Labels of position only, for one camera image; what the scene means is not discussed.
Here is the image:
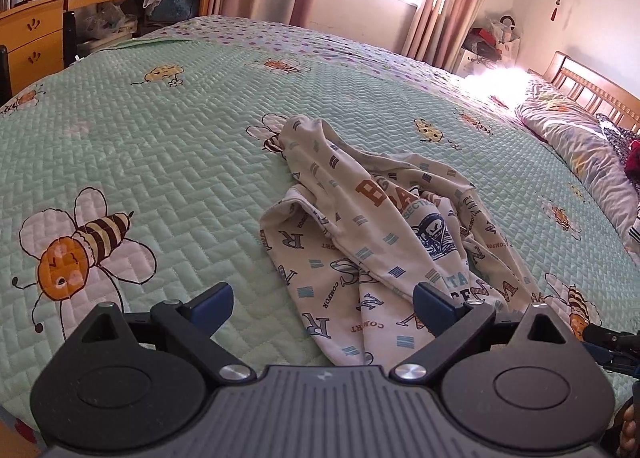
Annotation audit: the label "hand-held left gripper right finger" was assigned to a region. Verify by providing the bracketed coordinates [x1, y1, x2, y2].
[391, 282, 576, 385]

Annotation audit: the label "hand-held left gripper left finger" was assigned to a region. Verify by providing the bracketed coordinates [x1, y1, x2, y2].
[75, 282, 256, 386]

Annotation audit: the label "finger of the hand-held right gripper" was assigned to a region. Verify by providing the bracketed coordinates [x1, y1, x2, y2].
[601, 349, 640, 379]
[581, 323, 640, 351]

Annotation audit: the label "white printed long-sleeve shirt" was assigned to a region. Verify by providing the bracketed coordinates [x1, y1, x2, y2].
[259, 114, 546, 368]

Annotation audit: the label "person's right hand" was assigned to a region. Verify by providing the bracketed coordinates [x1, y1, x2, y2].
[614, 405, 640, 458]

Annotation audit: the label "green quilted bee bedspread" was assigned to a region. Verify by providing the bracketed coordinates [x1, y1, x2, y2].
[0, 13, 640, 439]

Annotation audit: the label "black white patterned cloth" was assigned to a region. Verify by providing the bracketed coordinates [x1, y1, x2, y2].
[595, 113, 640, 164]

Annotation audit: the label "floral duvet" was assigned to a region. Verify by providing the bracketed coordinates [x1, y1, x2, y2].
[515, 76, 640, 254]

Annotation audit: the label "wooden headboard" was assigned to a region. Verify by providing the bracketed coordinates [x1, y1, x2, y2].
[542, 51, 640, 134]

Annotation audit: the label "plastic bags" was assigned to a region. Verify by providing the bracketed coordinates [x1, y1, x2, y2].
[80, 3, 137, 42]

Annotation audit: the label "black chair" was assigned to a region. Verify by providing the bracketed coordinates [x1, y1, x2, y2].
[0, 46, 13, 102]

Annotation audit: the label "wooden desk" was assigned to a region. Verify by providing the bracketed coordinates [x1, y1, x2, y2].
[0, 0, 166, 99]

